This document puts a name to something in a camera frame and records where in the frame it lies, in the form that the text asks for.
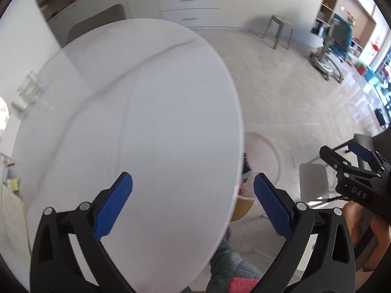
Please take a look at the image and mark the black foam mesh sleeve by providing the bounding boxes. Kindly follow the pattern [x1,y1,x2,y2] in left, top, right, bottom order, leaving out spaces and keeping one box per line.
[242,153,252,178]

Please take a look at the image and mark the person's right hand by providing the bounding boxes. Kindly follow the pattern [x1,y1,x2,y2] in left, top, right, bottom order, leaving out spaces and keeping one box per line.
[343,201,390,272]

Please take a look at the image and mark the yellow round stool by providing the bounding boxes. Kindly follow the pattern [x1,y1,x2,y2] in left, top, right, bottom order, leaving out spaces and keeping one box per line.
[231,197,254,222]

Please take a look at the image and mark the white plastic chair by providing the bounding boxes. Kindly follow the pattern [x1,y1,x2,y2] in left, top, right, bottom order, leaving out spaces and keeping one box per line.
[299,163,329,203]

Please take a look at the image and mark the grey fuzzy slipper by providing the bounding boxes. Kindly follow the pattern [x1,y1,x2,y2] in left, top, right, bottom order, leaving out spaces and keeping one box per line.
[223,226,232,243]

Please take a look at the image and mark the person's quilted grey leg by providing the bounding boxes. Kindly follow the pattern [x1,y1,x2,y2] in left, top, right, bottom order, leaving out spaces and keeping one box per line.
[206,240,262,292]

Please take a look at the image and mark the blue child high chair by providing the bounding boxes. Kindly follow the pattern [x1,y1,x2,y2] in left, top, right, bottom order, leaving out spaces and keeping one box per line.
[309,14,353,83]

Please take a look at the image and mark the yellow sticky notes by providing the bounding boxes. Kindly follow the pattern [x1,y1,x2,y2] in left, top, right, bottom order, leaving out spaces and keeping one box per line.
[7,178,21,192]

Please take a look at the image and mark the white ceramic mug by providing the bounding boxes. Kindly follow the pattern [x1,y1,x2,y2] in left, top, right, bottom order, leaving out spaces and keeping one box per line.
[11,97,29,112]

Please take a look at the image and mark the clear glass container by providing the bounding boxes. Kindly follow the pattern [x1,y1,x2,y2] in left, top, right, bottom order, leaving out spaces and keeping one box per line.
[17,71,42,105]

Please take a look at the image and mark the grey metal stool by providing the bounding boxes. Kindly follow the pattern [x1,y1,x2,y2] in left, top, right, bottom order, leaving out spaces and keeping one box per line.
[262,15,294,50]

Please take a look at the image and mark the wooden bookshelf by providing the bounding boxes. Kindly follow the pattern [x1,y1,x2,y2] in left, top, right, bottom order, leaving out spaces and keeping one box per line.
[311,0,376,57]

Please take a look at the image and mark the grey dining chair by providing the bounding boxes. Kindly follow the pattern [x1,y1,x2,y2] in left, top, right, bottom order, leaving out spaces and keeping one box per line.
[66,4,127,44]

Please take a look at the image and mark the white round wall clock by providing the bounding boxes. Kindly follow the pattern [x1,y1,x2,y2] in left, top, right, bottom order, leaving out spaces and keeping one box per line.
[0,97,10,134]

